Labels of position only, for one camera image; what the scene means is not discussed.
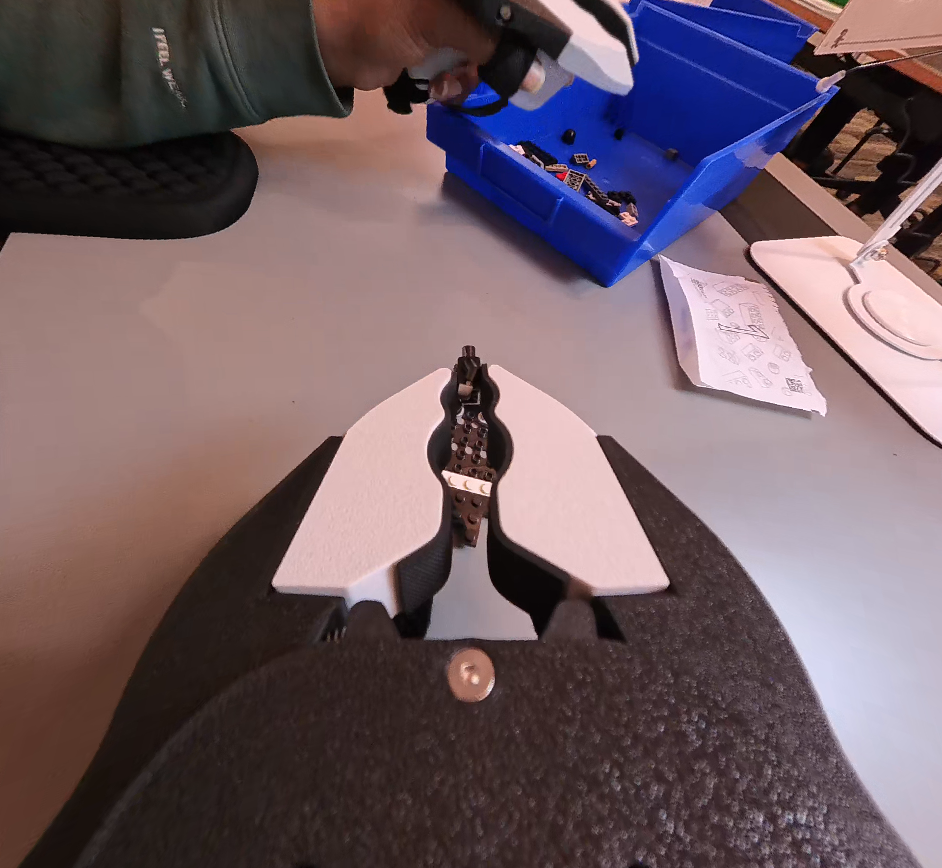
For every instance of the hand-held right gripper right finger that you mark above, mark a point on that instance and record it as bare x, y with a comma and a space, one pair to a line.
582, 515

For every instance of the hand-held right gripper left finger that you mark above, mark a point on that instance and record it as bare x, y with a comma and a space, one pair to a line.
353, 515

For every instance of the black lego car chassis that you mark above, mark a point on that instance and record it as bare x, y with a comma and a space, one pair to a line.
468, 456

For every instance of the blue plastic bin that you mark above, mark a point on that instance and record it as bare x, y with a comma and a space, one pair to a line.
736, 118
736, 14

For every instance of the person's left forearm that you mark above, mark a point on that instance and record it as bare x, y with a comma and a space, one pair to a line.
162, 44

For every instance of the heap of loose lego parts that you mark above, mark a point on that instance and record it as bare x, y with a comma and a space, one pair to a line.
589, 184

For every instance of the person's left hand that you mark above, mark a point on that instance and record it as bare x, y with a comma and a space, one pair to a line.
390, 7

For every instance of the white printed paper bag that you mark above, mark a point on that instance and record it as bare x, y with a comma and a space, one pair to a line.
736, 338

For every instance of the white book stand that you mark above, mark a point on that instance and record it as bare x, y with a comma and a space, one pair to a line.
839, 309

